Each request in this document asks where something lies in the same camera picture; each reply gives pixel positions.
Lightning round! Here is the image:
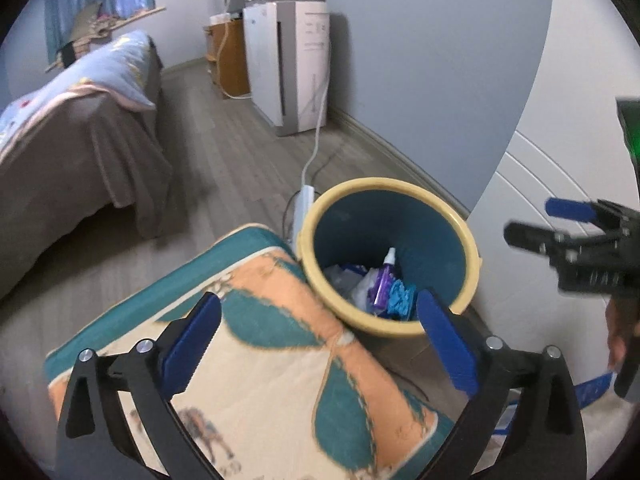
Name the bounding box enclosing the blue packet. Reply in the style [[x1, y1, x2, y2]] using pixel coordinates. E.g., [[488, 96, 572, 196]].
[[574, 371, 617, 409]]

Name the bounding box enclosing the white air purifier box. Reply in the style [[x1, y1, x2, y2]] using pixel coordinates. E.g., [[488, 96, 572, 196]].
[[243, 0, 331, 137]]

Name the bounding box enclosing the purple bottle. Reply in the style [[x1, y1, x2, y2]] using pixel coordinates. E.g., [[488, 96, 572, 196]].
[[372, 247, 402, 311]]

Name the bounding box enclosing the bed with grey cover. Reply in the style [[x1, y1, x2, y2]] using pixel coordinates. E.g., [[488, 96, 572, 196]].
[[0, 50, 174, 302]]

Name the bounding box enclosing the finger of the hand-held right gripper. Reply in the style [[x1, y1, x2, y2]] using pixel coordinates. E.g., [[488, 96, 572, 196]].
[[545, 197, 602, 223], [504, 221, 569, 259]]

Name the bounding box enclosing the wooden window sill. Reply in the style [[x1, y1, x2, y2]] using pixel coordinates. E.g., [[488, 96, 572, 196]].
[[46, 7, 166, 73]]

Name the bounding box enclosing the printed teal orange cushion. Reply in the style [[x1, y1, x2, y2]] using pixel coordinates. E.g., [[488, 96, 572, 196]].
[[44, 224, 463, 480]]

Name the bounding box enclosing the person's right hand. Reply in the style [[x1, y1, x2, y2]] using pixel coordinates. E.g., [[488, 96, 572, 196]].
[[606, 297, 637, 374]]

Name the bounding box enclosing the clear plastic bag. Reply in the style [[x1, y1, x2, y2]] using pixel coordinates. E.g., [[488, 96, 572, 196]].
[[325, 265, 382, 312]]

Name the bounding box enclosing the wooden cabinet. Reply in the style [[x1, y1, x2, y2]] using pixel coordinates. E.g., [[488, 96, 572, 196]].
[[204, 17, 251, 99]]

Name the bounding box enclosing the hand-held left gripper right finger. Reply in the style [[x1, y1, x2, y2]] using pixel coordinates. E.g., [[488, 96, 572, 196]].
[[416, 288, 577, 480]]

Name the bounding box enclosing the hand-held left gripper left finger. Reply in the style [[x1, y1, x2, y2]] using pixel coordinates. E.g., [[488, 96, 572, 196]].
[[65, 291, 224, 480]]

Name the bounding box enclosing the white door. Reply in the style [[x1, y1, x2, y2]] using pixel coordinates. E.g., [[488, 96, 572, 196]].
[[467, 0, 640, 376]]

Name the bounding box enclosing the yellow trash bin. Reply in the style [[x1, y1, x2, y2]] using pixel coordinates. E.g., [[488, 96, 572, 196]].
[[298, 177, 484, 337]]

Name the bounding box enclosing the white cable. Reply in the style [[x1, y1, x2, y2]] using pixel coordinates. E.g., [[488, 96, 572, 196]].
[[301, 14, 332, 189]]

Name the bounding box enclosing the white power strip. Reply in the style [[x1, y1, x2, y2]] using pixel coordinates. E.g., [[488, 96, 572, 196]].
[[292, 185, 317, 257]]

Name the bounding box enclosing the light blue quilt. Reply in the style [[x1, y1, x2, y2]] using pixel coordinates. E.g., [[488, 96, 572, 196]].
[[0, 30, 157, 162]]

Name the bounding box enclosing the blue Korvo face mask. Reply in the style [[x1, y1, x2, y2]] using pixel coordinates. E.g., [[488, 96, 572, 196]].
[[387, 280, 419, 319]]

